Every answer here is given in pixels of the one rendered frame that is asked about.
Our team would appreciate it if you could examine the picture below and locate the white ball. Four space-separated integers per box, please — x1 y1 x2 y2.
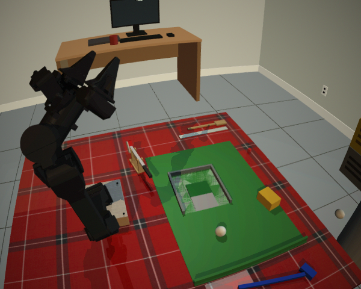
215 226 226 237

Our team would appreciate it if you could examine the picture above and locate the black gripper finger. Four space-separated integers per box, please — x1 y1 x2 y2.
84 57 120 104
58 51 96 86

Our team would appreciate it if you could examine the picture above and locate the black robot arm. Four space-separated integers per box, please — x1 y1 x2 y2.
20 66 120 242

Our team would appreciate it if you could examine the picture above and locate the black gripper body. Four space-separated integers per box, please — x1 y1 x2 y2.
44 70 116 133

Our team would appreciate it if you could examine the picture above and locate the blue golf putter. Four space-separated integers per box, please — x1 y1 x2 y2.
238 263 317 289

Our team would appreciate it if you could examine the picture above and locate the green flat mat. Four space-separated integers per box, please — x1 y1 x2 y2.
145 141 303 280

